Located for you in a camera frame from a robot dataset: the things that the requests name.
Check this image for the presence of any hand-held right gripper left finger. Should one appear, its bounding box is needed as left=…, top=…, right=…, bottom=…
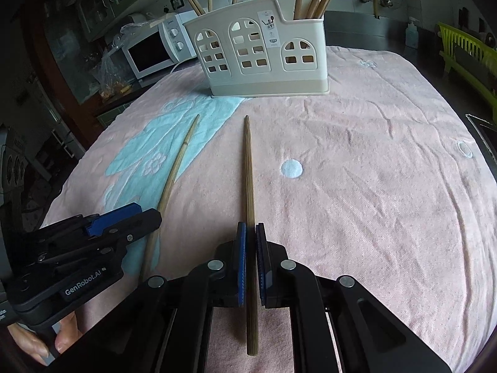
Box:
left=58, top=221, right=249, bottom=373

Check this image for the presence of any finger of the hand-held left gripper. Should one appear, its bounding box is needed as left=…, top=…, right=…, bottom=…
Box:
left=19, top=209, right=162, bottom=267
left=41, top=203, right=141, bottom=237

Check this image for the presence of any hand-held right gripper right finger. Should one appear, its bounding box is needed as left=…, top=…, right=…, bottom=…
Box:
left=255, top=222, right=454, bottom=373

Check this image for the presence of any curved wooden chopstick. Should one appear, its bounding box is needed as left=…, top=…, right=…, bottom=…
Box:
left=139, top=114, right=201, bottom=282

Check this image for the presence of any straight wooden chopstick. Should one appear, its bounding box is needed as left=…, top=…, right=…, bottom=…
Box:
left=243, top=115, right=260, bottom=357

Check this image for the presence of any cream plastic utensil holder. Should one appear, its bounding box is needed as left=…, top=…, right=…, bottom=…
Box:
left=182, top=0, right=331, bottom=98

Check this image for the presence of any person's left hand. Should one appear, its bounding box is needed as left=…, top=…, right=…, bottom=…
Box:
left=7, top=313, right=84, bottom=366

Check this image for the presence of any green base cabinet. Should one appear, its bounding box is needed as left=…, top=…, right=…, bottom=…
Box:
left=95, top=101, right=135, bottom=127

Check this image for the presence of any pink printed blanket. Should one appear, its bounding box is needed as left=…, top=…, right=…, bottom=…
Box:
left=39, top=44, right=497, bottom=373

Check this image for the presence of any clear bag with food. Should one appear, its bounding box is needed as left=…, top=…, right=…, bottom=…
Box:
left=93, top=43, right=135, bottom=104

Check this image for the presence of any clear plastic bag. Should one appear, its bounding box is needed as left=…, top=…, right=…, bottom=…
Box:
left=111, top=13, right=171, bottom=47

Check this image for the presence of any white microwave oven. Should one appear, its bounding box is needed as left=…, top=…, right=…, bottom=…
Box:
left=122, top=11, right=198, bottom=80

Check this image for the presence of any white soap bottle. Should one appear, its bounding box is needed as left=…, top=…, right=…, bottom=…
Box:
left=404, top=16, right=420, bottom=49

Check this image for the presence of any green plastic dish rack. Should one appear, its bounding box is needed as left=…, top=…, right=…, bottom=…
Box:
left=438, top=21, right=497, bottom=125

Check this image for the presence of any white microwave power cord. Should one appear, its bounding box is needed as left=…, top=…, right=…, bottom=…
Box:
left=167, top=60, right=195, bottom=74

